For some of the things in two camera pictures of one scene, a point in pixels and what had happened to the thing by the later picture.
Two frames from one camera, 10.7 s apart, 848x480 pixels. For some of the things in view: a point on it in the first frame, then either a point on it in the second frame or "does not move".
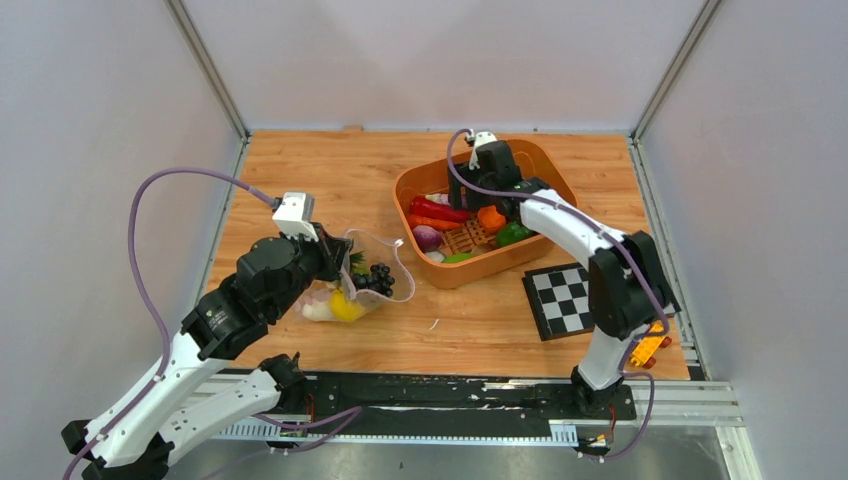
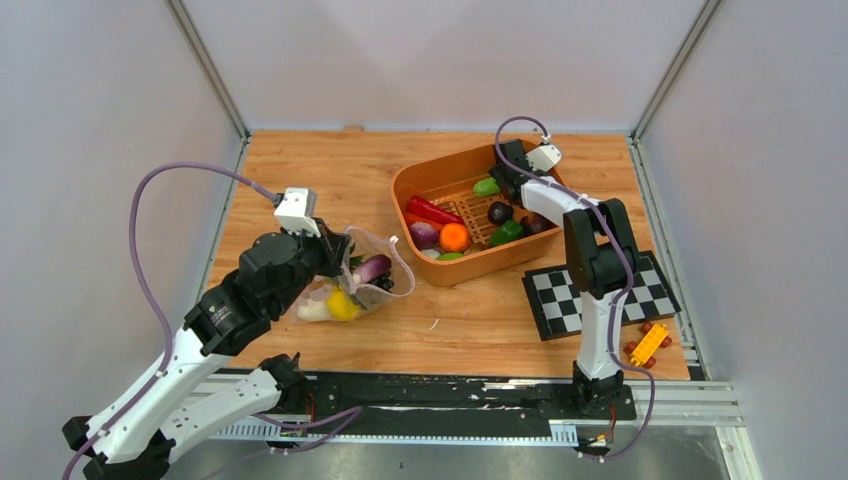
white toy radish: [317, 309] does not move
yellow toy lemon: [343, 308] does not move
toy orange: [490, 219] -> [454, 237]
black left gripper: [333, 250] does not move
